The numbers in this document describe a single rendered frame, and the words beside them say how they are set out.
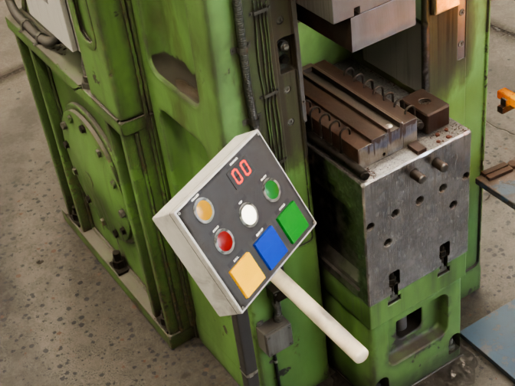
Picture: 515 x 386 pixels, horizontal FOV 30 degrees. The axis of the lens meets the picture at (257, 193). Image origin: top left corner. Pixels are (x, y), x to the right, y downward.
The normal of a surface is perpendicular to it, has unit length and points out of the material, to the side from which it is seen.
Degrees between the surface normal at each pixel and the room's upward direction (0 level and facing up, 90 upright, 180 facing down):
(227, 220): 60
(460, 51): 90
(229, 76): 90
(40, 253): 0
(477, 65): 90
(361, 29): 90
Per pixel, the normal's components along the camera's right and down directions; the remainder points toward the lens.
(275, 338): 0.55, 0.47
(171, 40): -0.83, 0.40
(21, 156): -0.11, -0.78
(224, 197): 0.68, -0.18
